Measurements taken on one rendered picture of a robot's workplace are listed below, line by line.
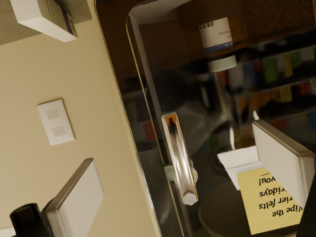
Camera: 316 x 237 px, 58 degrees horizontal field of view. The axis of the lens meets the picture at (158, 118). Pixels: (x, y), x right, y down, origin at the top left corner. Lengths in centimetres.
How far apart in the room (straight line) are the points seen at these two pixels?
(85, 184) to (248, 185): 20
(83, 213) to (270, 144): 11
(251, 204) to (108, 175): 53
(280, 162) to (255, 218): 19
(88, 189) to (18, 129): 68
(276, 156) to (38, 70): 70
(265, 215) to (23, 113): 66
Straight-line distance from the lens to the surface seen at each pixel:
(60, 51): 78
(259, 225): 36
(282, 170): 17
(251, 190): 34
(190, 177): 27
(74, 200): 16
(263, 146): 19
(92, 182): 19
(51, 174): 86
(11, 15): 56
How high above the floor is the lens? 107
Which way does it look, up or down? 11 degrees up
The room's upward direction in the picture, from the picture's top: 165 degrees clockwise
